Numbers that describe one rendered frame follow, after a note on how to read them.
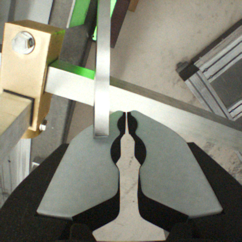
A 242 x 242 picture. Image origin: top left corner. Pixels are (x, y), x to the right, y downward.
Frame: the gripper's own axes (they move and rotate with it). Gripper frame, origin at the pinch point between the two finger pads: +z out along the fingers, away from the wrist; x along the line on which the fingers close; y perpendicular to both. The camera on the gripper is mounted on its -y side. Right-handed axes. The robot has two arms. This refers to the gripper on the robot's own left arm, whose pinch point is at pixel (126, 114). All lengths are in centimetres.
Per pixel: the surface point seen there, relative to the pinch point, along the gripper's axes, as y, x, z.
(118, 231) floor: 199, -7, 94
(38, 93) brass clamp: 1.2, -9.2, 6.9
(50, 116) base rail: 13.0, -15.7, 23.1
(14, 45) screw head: -4.1, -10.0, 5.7
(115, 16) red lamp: -5.8, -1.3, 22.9
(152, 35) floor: 5, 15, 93
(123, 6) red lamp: -7.5, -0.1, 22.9
